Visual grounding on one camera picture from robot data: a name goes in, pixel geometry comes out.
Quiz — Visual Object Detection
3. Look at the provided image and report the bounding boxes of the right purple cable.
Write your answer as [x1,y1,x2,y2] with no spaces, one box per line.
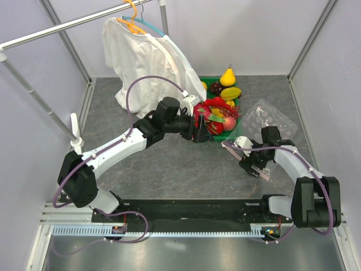
[222,142,336,245]

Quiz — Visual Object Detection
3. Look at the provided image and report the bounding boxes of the purple cable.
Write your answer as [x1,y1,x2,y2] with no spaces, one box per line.
[222,142,336,245]
[51,75,190,257]

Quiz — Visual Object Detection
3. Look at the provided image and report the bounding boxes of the yellow banana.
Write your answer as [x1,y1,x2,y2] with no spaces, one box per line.
[211,100,235,118]

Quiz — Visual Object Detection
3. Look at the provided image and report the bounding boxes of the pink dragon fruit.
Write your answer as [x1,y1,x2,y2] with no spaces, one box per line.
[193,103,225,128]

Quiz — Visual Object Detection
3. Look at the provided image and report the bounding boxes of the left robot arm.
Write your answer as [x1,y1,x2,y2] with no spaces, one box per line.
[58,97,213,222]

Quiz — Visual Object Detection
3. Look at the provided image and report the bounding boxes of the teal clothes hanger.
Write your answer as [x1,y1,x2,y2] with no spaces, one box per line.
[122,1,169,37]

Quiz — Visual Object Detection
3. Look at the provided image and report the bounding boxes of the orange clothes hanger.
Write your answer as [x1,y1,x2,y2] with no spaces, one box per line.
[116,0,147,34]

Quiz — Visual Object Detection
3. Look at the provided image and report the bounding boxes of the white cable duct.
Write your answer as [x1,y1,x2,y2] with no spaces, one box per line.
[52,225,265,238]

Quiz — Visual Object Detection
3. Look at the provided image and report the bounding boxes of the yellow star fruit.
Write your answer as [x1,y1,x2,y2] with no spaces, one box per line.
[220,87,241,101]

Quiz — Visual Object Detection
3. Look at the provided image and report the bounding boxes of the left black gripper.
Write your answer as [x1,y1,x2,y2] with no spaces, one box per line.
[164,109,213,143]

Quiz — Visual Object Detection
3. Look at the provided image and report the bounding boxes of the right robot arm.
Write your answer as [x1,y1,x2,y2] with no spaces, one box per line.
[234,126,342,231]

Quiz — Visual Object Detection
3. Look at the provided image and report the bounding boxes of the red grapes bunch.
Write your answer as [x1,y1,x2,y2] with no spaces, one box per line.
[219,106,240,120]

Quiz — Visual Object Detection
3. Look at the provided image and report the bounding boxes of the dark purple grapes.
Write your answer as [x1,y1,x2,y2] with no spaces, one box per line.
[209,81,226,96]

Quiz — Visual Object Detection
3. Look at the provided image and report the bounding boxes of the red chili pepper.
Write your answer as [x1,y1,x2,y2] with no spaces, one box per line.
[202,97,232,111]

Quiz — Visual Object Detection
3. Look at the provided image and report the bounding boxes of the white t-shirt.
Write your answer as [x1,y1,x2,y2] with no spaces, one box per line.
[102,18,206,119]

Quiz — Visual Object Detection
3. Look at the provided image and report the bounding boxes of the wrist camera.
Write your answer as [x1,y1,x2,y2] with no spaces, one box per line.
[180,95,201,116]
[234,136,253,157]

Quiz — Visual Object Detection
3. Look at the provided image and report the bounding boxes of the peach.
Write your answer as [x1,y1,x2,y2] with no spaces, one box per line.
[222,116,237,131]

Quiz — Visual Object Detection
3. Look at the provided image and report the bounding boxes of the yellow lemon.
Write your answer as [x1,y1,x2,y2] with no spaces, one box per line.
[201,81,208,90]

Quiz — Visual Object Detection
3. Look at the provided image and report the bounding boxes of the silver clothes rack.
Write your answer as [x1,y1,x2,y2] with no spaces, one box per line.
[0,0,170,155]

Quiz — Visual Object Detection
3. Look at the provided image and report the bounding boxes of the yellow pear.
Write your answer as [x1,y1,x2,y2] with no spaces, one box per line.
[219,65,236,87]

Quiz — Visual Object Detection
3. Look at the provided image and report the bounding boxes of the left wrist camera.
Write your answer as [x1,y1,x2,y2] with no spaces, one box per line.
[180,95,201,116]

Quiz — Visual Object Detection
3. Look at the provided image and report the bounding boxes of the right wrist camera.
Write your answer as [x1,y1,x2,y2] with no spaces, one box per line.
[234,136,253,157]

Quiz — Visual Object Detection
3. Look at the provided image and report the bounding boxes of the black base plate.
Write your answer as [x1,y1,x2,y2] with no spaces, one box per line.
[90,198,294,234]

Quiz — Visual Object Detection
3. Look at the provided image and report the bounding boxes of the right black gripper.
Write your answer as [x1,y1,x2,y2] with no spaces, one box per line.
[238,138,271,178]

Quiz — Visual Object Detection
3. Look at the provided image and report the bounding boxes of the green plastic crate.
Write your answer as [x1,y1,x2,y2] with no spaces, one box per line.
[200,76,241,141]

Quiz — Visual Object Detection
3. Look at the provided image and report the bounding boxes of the clear pink zip top bag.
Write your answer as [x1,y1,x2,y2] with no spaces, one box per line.
[221,98,299,181]

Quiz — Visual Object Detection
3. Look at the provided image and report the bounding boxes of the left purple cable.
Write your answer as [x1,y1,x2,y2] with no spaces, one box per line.
[51,75,190,257]

